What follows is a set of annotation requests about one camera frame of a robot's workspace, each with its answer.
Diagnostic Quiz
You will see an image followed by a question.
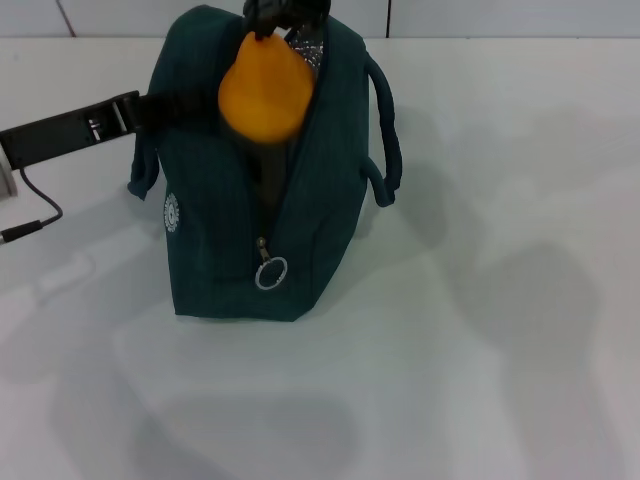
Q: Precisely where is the orange-yellow pear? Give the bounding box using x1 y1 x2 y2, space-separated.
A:
218 32 316 146

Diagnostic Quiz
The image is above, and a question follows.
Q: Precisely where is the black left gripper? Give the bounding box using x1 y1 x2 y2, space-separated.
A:
0 89 224 169

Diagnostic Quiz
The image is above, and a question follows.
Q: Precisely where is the dark teal zippered lunch bag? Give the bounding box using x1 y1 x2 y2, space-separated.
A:
127 4 404 319

